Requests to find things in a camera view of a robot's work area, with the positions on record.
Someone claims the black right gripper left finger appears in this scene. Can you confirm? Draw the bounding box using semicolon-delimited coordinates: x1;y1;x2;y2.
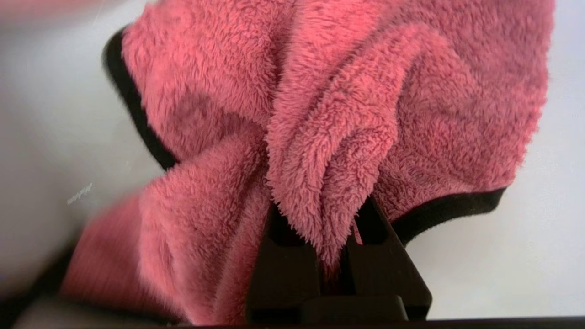
245;203;321;326

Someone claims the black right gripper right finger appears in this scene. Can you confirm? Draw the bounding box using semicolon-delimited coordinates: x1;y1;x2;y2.
340;196;433;323

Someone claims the pink fluffy cloth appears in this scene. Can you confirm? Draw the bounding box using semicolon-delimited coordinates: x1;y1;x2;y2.
59;0;556;326

